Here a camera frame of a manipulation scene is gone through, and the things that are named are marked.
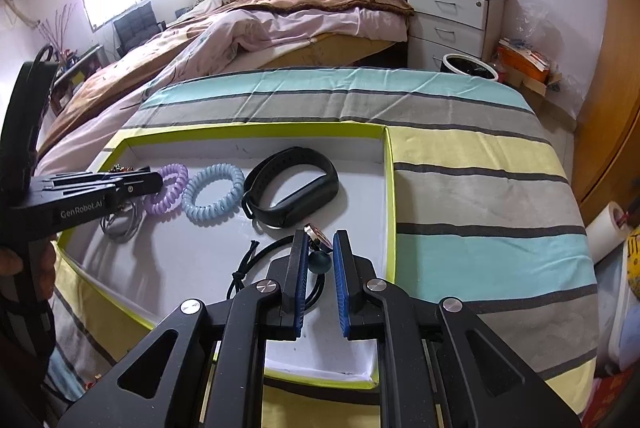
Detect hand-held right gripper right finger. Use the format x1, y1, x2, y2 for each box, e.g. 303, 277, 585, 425
332, 229, 583, 428

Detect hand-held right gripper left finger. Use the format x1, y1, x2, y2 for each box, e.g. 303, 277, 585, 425
57, 228, 310, 428

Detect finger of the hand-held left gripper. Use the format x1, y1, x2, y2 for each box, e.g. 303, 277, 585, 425
32, 170, 151, 190
100, 172, 164, 210

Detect black cord bead necklace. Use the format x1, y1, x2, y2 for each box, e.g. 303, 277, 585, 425
226, 223, 335, 310

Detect purple spiral hair tie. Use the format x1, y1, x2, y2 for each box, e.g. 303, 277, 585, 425
145, 163, 190, 217

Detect blue spiral hair tie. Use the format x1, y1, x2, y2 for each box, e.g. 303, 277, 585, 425
181, 163, 246, 225

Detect grey elastic hair ties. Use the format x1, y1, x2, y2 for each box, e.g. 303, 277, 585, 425
101, 200, 147, 243

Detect black fitness band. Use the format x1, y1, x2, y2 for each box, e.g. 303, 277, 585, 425
241, 147, 340, 230

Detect shallow green cardboard box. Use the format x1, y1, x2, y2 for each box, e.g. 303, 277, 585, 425
52, 122, 399, 392

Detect person's left hand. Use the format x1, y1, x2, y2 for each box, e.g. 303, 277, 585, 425
0, 242, 57, 306

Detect cluttered desk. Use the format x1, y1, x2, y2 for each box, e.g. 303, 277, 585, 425
47, 43, 109, 115

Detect dried branches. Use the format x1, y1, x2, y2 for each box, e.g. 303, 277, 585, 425
37, 5, 77, 59

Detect black office chair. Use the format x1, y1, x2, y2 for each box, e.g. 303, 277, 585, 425
112, 2, 169, 59

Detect striped bed sheet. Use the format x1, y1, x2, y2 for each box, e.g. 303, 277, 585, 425
37, 65, 601, 428

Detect pink duvet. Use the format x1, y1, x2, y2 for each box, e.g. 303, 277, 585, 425
37, 0, 416, 170

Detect white trash bin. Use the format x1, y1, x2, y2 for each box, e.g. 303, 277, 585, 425
442, 53, 501, 83

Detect paper towel roll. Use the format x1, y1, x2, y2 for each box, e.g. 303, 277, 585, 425
585, 202, 632, 265

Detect orange cardboard box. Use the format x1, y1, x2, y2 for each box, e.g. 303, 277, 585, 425
497, 37, 552, 97

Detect yellow package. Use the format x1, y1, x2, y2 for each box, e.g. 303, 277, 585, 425
624, 228, 640, 300

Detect white drawer nightstand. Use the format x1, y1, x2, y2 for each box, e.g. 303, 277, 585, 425
406, 0, 507, 72

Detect clear plastic bag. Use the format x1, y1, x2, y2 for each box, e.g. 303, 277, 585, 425
517, 0, 587, 109

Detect wooden door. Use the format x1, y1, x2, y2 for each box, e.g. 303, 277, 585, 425
570, 0, 640, 210

